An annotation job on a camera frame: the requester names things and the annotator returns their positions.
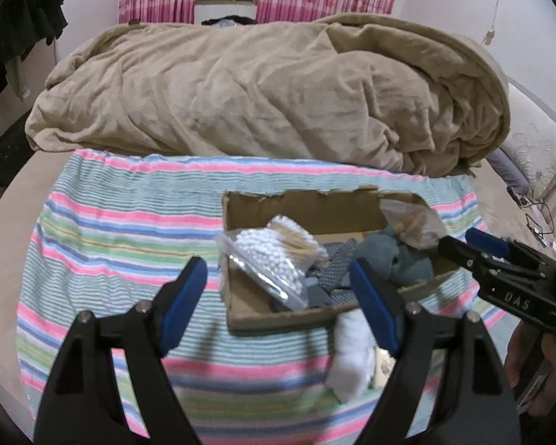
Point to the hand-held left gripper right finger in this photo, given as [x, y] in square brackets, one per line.
[374, 303]

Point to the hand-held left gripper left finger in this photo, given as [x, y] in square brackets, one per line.
[191, 294]

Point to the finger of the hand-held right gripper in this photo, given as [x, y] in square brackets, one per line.
[484, 241]
[458, 252]

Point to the clear bag of brown items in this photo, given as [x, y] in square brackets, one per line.
[410, 225]

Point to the cardboard box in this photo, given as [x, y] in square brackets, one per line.
[259, 308]

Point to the person's right hand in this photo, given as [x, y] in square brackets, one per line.
[553, 366]

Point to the grey-blue cloth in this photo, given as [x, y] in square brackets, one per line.
[396, 259]

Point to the grey patterned cloth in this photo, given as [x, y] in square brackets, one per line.
[338, 266]

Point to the white fluffy cloth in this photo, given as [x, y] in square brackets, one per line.
[352, 357]

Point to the grey pillow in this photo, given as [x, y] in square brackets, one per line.
[509, 169]

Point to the striped towel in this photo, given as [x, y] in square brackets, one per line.
[120, 241]

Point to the clear bag of cotton swabs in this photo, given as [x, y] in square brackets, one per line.
[271, 252]

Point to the floral cushion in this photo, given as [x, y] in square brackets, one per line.
[540, 148]

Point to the beige blanket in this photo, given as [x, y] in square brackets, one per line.
[259, 92]

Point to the black bag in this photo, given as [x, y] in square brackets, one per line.
[7, 157]

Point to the dark hanging clothes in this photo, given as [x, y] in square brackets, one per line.
[14, 18]

